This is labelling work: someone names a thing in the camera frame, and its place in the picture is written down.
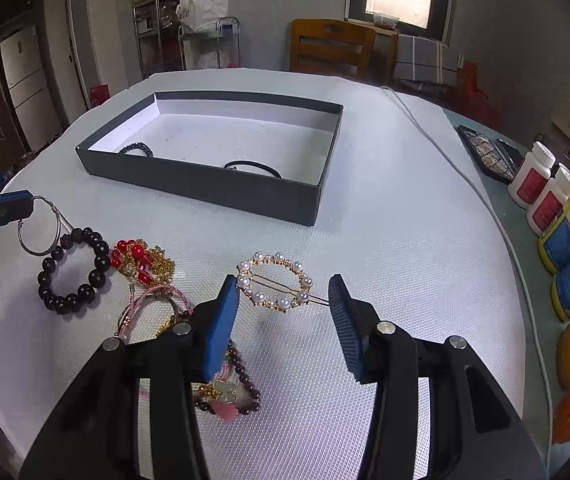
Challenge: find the silver hoop ring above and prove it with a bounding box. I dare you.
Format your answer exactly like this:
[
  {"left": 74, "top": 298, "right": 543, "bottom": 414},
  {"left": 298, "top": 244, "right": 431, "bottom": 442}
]
[{"left": 17, "top": 196, "right": 74, "bottom": 257}]

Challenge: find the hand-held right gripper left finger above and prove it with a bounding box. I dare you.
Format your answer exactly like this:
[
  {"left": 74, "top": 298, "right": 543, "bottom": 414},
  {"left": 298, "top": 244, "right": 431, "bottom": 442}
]
[{"left": 19, "top": 274, "right": 240, "bottom": 480}]

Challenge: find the black braided hair tie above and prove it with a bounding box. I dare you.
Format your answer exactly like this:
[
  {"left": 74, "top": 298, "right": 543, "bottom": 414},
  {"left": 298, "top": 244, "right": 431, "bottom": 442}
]
[{"left": 119, "top": 142, "right": 154, "bottom": 158}]

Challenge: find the metal shelf rack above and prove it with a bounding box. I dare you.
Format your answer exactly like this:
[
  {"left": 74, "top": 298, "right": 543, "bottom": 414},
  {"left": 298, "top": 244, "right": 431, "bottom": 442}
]
[{"left": 132, "top": 0, "right": 186, "bottom": 81}]

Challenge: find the pink braided cord bracelet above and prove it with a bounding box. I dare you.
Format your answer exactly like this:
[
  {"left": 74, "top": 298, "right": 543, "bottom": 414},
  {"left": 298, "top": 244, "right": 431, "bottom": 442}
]
[{"left": 115, "top": 284, "right": 196, "bottom": 341}]

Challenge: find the round pearl hair clip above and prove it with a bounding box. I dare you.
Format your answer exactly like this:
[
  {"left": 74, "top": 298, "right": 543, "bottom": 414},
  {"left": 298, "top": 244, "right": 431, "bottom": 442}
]
[{"left": 236, "top": 252, "right": 330, "bottom": 312}]

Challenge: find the white refrigerator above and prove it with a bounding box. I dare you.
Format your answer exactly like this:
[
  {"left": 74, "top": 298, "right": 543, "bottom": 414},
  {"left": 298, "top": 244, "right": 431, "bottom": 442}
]
[{"left": 0, "top": 27, "right": 62, "bottom": 153}]

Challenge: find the metal frame cart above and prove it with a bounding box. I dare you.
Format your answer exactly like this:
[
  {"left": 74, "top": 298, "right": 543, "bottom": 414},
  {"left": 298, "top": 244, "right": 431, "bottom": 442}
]
[{"left": 179, "top": 16, "right": 242, "bottom": 71}]

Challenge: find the wooden chair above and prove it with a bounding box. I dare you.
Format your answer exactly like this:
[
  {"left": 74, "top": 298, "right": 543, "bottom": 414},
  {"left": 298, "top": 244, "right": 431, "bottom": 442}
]
[{"left": 290, "top": 19, "right": 376, "bottom": 81}]

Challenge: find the dark makeup palette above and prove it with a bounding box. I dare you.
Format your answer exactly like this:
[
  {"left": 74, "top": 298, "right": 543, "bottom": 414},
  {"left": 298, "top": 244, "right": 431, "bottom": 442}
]
[{"left": 457, "top": 124, "right": 523, "bottom": 184}]

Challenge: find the white cable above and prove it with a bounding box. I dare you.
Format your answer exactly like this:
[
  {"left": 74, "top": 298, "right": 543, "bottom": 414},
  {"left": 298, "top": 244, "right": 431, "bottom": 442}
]
[{"left": 380, "top": 85, "right": 556, "bottom": 403}]

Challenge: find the black bead bracelet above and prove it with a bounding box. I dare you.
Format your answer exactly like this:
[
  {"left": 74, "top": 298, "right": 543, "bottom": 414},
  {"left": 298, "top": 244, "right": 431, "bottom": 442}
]
[{"left": 37, "top": 227, "right": 112, "bottom": 316}]

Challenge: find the red bead gold chain bracelet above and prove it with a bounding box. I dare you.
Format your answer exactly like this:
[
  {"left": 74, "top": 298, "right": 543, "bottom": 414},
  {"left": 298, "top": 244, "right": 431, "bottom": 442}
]
[{"left": 111, "top": 239, "right": 176, "bottom": 286}]

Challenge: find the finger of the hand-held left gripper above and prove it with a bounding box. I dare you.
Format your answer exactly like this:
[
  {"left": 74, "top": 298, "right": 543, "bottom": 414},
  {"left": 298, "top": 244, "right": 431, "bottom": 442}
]
[{"left": 0, "top": 190, "right": 36, "bottom": 232}]

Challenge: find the dark grey shallow box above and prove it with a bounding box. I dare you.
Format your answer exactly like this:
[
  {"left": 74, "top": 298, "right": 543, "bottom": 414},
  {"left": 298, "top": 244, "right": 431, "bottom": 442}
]
[{"left": 75, "top": 91, "right": 344, "bottom": 227}]

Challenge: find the dark red bead tassel bracelet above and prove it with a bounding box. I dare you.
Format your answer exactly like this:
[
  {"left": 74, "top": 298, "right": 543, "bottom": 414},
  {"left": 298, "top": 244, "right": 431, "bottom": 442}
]
[{"left": 191, "top": 344, "right": 262, "bottom": 421}]

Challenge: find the white bottle red label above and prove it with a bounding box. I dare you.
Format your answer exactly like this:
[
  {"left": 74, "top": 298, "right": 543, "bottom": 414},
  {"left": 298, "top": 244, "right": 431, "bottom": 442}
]
[
  {"left": 508, "top": 141, "right": 556, "bottom": 209},
  {"left": 526, "top": 162, "right": 570, "bottom": 237}
]

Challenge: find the white plastic bag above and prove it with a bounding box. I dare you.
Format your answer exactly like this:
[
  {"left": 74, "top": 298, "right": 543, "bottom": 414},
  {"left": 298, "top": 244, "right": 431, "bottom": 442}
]
[{"left": 176, "top": 0, "right": 229, "bottom": 32}]

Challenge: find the thin black hair tie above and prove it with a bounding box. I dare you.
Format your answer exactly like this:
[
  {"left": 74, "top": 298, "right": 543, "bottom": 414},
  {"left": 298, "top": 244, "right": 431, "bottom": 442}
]
[{"left": 224, "top": 160, "right": 284, "bottom": 180}]

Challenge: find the grey cardboard box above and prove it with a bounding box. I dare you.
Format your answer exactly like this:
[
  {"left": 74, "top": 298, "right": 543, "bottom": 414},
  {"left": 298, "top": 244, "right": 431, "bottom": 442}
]
[{"left": 395, "top": 34, "right": 460, "bottom": 83}]

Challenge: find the red bag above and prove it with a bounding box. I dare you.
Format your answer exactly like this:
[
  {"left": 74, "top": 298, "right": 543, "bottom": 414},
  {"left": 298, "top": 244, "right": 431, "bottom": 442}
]
[{"left": 457, "top": 62, "right": 502, "bottom": 126}]

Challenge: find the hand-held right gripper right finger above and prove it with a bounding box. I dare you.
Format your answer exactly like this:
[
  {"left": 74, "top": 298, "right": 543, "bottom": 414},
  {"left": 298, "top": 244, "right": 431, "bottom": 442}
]
[{"left": 328, "top": 274, "right": 548, "bottom": 480}]

